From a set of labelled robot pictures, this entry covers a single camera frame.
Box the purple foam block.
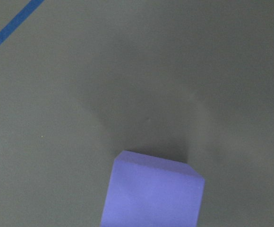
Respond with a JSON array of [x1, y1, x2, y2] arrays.
[[100, 151, 205, 227]]

